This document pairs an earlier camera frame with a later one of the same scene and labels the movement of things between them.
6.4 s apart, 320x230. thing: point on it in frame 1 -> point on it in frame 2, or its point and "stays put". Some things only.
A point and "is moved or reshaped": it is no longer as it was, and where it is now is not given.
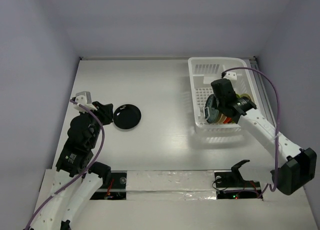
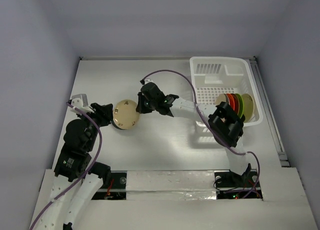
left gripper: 105,110 stays put
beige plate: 221,118 is moved or reshaped
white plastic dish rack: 203,70 stays put
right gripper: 215,105 -> 142,103
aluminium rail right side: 263,94 stays put
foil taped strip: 170,185 stays put
